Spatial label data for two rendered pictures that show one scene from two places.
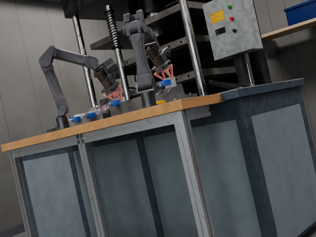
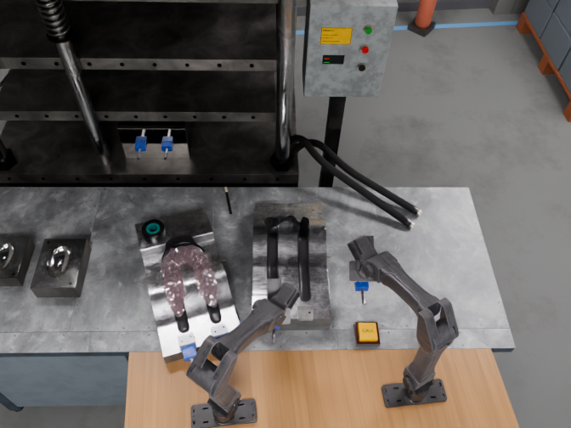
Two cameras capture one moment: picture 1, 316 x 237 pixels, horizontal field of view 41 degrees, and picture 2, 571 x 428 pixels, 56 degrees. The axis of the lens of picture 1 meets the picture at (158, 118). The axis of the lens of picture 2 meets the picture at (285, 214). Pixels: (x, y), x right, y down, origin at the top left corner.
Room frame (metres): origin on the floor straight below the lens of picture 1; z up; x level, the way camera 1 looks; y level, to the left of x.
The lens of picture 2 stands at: (1.80, 0.73, 2.48)
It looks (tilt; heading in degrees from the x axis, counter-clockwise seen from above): 53 degrees down; 314
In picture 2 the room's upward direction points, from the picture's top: 3 degrees clockwise
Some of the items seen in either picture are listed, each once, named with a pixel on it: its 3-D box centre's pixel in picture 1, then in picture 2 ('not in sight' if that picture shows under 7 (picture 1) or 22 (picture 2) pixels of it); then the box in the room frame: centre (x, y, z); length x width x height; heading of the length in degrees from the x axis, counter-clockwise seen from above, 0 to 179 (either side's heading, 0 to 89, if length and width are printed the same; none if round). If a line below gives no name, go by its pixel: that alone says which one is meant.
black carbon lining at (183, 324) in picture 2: not in sight; (189, 280); (2.66, 0.32, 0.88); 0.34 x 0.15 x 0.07; 155
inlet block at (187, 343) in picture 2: (75, 119); (190, 356); (2.45, 0.48, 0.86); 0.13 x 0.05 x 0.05; 155
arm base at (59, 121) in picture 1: (62, 123); (223, 410); (2.25, 0.50, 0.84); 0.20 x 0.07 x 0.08; 53
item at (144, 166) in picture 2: not in sight; (156, 110); (3.55, -0.15, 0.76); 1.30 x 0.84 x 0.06; 48
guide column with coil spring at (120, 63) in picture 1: (125, 83); (85, 103); (3.41, 0.20, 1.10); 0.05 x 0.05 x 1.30
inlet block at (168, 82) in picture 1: (164, 82); (361, 286); (2.23, -0.07, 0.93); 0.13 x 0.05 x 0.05; 138
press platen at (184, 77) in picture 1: (173, 85); (148, 58); (3.59, -0.19, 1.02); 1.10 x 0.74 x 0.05; 48
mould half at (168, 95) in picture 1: (154, 100); (289, 256); (2.50, 0.00, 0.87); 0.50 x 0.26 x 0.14; 138
